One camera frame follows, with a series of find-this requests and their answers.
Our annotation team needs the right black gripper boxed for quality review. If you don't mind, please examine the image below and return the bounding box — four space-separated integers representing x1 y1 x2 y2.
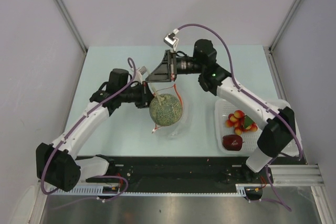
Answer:
146 50 204 82

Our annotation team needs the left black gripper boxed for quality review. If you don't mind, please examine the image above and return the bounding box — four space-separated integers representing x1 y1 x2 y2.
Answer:
119 81 162 109

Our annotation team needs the fake green melon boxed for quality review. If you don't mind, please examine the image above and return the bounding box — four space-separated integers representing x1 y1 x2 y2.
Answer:
149 84 183 131

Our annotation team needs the clear zip top bag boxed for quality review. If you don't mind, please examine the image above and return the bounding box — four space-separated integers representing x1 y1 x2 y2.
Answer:
149 84 190 139

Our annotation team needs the fake red strawberries bunch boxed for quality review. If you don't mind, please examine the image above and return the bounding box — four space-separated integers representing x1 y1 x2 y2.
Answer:
224 110 258 135

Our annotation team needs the fake red apple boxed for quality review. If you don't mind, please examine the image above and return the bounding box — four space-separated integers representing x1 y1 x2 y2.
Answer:
222 134 243 151

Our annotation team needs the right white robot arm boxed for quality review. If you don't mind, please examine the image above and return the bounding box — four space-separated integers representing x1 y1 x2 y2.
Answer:
146 39 297 183

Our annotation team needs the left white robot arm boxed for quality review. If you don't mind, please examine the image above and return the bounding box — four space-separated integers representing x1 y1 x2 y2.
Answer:
36 66 154 191

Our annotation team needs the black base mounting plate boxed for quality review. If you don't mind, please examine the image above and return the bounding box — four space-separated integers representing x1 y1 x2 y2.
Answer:
78 155 308 193

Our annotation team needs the white perforated plastic basket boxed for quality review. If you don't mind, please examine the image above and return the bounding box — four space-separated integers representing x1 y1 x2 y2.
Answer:
214 99 299 156

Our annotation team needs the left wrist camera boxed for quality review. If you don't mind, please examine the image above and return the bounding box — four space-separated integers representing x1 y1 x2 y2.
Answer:
138 66 148 76

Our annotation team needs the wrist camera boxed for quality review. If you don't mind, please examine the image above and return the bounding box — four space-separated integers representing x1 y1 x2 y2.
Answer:
138 66 148 76
163 33 179 48

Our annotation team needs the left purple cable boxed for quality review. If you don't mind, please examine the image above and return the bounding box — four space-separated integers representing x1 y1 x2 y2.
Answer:
41 57 144 210

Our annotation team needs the purple cable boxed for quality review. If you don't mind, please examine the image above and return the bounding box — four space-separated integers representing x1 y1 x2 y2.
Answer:
177 23 304 212
41 57 144 210

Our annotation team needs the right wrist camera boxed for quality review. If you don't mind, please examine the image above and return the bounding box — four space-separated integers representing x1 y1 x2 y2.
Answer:
163 33 179 48

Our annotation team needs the white slotted cable duct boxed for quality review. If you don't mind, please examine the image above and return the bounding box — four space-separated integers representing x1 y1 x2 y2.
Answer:
55 184 263 200

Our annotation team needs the left aluminium frame post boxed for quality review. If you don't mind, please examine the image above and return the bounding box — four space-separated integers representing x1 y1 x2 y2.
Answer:
53 0 88 55

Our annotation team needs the aluminium frame post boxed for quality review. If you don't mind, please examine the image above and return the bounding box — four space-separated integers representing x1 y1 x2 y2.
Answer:
53 0 88 55
268 0 303 53

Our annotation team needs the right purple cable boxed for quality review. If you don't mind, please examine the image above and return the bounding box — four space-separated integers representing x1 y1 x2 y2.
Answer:
177 23 304 212

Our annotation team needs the right aluminium frame post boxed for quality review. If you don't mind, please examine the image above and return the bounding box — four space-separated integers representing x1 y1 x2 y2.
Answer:
268 0 303 53

